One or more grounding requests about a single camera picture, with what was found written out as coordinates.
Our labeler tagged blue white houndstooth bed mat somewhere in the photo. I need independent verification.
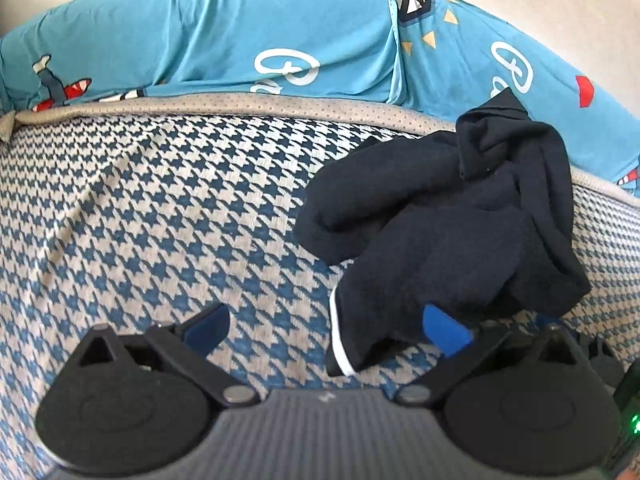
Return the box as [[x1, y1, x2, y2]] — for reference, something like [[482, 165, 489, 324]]
[[0, 92, 640, 480]]

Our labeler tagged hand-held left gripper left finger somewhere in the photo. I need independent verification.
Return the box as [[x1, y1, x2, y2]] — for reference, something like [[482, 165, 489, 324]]
[[75, 303, 261, 408]]

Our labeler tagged black t-shirt with red print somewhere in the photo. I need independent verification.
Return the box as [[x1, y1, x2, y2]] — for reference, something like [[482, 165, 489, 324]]
[[295, 87, 593, 377]]

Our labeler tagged blue cartoon printed bedsheet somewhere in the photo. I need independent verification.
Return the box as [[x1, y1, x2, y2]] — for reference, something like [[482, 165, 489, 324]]
[[0, 0, 640, 196]]

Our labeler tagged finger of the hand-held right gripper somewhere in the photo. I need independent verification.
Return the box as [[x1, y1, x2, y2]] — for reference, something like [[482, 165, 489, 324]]
[[575, 331, 627, 392]]

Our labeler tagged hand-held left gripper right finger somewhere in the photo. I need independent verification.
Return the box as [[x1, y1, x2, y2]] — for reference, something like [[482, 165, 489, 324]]
[[394, 305, 579, 408]]

